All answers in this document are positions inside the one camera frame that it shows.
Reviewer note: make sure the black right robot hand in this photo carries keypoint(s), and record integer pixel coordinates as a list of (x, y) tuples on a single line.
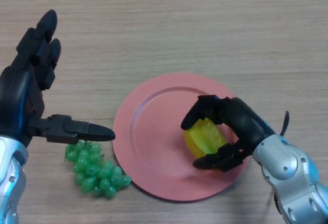
[(243, 121)]

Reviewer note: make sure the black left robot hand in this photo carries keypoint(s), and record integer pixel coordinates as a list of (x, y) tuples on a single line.
[(15, 93)]

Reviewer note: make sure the yellow starfruit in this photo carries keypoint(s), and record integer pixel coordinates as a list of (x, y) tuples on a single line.
[(205, 137)]

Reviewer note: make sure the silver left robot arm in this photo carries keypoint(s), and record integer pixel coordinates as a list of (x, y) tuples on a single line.
[(10, 183)]

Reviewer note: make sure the pink round plate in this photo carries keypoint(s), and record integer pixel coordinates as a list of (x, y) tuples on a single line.
[(153, 131)]

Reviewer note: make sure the green grape bunch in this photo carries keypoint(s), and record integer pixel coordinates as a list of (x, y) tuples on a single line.
[(89, 170)]

